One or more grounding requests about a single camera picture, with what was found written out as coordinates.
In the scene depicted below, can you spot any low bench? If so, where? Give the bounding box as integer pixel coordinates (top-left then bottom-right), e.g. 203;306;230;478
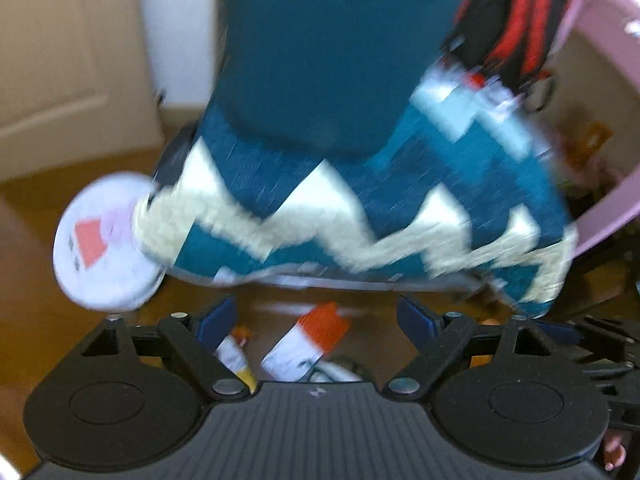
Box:
235;266;488;302

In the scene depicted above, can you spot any white knotted plastic bag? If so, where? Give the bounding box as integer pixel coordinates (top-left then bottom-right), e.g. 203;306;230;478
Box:
307;357;369;384

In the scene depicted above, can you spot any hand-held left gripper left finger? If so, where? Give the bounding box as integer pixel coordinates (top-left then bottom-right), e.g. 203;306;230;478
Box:
77;295;252;402

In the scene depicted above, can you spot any round white cartoon stool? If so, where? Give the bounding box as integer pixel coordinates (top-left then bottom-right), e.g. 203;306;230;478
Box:
52;172;166;311

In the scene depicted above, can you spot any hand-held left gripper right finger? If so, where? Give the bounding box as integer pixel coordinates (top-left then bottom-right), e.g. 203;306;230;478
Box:
384;296;581;402

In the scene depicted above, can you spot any red black backpack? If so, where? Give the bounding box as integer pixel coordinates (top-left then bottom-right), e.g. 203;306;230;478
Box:
442;0;568;111

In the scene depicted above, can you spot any yellow white tube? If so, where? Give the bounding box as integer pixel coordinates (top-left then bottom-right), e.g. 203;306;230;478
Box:
215;327;259;394

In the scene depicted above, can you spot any white orange packet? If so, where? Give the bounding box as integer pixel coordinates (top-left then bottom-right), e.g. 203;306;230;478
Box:
261;302;351;384

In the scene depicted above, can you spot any beige wooden door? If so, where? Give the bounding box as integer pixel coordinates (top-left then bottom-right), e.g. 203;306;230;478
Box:
0;0;166;184

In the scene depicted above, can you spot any dark teal trash bin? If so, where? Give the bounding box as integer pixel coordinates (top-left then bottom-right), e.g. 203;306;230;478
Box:
217;0;483;159

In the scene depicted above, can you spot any pink desk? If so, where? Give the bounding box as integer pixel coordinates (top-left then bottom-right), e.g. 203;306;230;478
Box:
547;0;640;257

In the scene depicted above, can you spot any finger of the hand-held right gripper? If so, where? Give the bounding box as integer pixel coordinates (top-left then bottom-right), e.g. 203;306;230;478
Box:
532;316;640;357

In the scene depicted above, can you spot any teal cream zigzag quilt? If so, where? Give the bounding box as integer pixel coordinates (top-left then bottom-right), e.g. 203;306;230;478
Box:
132;67;581;319

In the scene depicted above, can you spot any person's right hand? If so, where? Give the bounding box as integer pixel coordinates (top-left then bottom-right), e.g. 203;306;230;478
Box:
602;434;627;472

